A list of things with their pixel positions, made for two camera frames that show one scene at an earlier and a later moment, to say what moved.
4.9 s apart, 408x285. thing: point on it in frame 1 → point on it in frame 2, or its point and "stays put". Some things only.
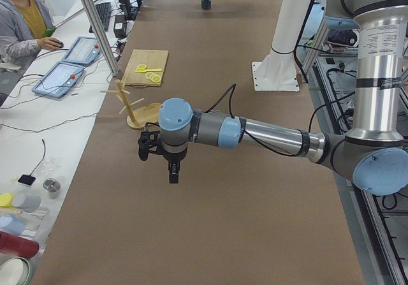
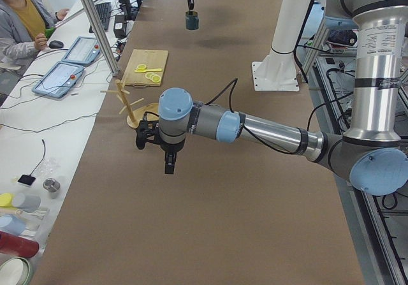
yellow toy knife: x=141 y=71 stays put
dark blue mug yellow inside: x=206 y=0 → x=192 y=21
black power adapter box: x=120 y=30 stays put
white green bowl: x=16 y=271 stays put
